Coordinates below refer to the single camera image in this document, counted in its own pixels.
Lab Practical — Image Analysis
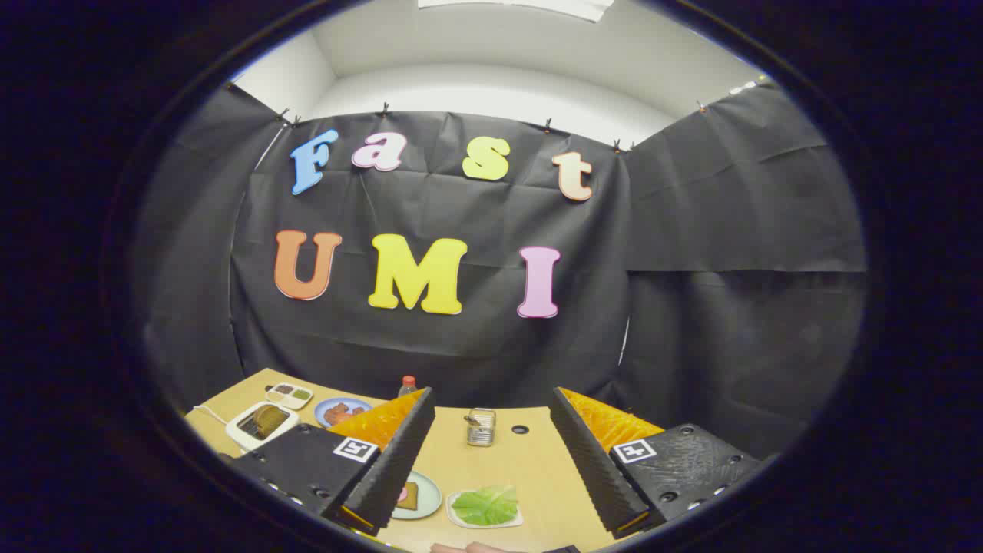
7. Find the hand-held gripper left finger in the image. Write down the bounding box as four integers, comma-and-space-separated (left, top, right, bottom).
229, 386, 436, 537

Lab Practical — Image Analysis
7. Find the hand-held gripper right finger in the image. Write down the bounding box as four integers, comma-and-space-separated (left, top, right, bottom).
548, 386, 763, 538

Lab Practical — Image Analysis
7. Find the green lettuce leaf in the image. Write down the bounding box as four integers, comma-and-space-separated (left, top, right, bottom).
451, 486, 520, 527

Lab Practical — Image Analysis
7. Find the pale green round plate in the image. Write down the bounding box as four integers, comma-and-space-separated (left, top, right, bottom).
392, 471, 444, 521

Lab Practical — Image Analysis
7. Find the blue round plate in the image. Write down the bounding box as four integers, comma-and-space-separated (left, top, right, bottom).
314, 397, 374, 429

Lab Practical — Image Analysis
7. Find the white square plate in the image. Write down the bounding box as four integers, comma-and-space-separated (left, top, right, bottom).
446, 486, 525, 530

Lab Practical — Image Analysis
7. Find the white divided seasoning tray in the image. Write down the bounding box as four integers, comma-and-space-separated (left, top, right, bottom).
265, 382, 314, 410

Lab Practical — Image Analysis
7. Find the white toaster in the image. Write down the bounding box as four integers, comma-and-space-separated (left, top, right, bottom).
225, 401, 300, 452

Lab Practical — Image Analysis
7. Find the white ceiling light panel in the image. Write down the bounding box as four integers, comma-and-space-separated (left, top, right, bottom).
419, 0, 615, 22

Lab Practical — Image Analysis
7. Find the metal wire utensil holder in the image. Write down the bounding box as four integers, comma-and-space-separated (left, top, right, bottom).
465, 409, 497, 447

